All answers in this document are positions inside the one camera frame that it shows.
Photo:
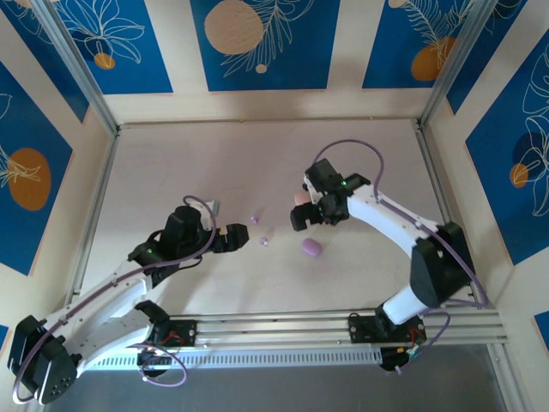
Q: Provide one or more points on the pink earbud charging case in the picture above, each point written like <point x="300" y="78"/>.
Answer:
<point x="299" y="198"/>

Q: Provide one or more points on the purple earbud charging case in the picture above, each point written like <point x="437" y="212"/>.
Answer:
<point x="311" y="247"/>

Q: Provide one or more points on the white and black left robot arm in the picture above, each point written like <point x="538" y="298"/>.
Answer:
<point x="107" y="300"/>

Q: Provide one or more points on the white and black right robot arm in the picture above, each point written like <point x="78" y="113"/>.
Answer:
<point x="377" y="214"/>

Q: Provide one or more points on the black left controller box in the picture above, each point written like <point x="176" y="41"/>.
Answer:
<point x="154" y="368"/>

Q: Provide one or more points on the black controller box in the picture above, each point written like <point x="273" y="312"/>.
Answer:
<point x="154" y="368"/>
<point x="388" y="360"/>

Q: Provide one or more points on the grey metal plate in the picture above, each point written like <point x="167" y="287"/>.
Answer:
<point x="279" y="395"/>

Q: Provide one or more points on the black right controller box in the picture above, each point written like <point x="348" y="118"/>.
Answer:
<point x="388" y="360"/>

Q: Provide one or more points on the aluminium table side rail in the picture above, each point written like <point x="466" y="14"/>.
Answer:
<point x="96" y="206"/>
<point x="434" y="171"/>

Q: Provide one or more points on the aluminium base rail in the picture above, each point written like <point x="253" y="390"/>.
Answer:
<point x="279" y="328"/>

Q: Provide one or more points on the aluminium frame post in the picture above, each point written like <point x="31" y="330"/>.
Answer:
<point x="456" y="60"/>
<point x="76" y="60"/>

